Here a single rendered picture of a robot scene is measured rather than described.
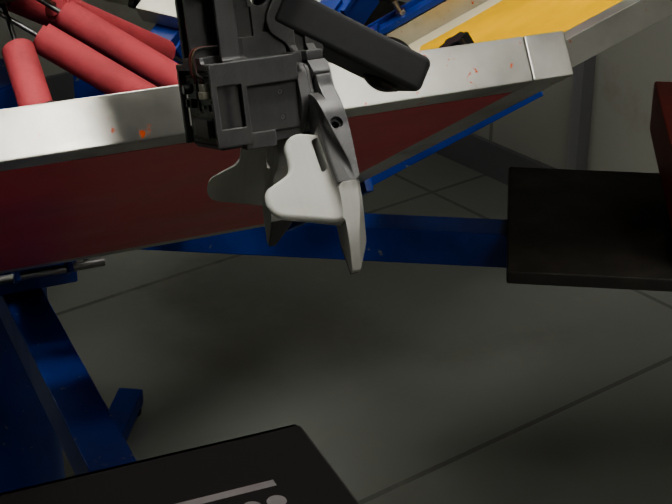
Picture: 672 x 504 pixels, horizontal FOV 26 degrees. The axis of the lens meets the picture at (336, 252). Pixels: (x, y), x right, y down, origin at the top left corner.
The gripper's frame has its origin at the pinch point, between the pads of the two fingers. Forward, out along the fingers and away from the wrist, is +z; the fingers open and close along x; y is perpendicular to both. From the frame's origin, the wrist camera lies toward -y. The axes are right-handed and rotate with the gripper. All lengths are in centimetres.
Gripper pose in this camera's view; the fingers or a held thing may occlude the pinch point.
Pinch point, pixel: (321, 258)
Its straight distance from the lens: 96.6
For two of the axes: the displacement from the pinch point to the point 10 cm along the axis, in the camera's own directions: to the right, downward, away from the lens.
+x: 3.8, 1.2, -9.2
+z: 1.2, 9.8, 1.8
